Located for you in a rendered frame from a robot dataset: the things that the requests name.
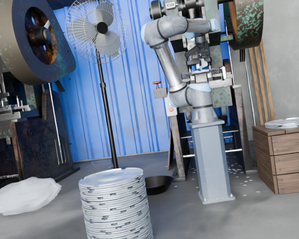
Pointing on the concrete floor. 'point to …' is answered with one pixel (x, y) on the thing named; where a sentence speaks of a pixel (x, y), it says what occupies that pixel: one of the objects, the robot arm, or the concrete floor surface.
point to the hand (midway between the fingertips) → (200, 69)
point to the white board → (171, 150)
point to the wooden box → (283, 158)
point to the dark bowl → (157, 184)
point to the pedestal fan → (103, 15)
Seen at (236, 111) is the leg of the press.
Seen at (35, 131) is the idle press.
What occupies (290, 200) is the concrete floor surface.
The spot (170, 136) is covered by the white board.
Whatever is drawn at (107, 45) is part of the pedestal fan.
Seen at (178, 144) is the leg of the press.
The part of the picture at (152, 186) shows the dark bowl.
